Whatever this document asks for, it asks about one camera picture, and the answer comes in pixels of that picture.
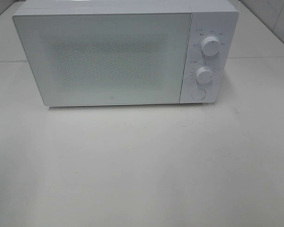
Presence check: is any round door release button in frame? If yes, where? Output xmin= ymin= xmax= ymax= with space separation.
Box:
xmin=192 ymin=89 xmax=206 ymax=101

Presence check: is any white timer knob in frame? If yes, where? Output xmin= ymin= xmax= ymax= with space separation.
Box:
xmin=195 ymin=67 xmax=213 ymax=84

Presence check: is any white upper power knob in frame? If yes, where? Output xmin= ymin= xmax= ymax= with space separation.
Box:
xmin=201 ymin=34 xmax=221 ymax=57

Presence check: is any white microwave oven body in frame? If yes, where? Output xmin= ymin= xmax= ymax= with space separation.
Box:
xmin=12 ymin=0 xmax=239 ymax=106

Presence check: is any white microwave door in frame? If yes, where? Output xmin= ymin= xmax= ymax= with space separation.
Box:
xmin=13 ymin=13 xmax=191 ymax=106

